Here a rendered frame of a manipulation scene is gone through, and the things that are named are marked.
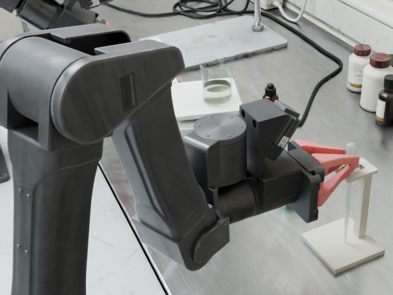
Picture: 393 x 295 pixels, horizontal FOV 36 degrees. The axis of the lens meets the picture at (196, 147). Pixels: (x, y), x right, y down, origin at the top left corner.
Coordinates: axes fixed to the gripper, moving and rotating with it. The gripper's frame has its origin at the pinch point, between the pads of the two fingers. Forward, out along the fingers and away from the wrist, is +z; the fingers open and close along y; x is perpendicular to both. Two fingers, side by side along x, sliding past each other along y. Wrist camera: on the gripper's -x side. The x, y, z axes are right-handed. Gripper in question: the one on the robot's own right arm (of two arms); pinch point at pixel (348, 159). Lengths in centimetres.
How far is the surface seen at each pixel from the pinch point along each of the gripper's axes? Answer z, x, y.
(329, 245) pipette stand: -1.8, 13.4, 0.1
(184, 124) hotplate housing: -9.9, 7.1, 29.5
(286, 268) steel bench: -8.7, 14.3, -0.3
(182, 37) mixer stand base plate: 10, 12, 76
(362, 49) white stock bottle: 29.3, 4.9, 34.8
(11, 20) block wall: -7, 68, 273
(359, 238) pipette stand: 2.5, 13.3, -0.7
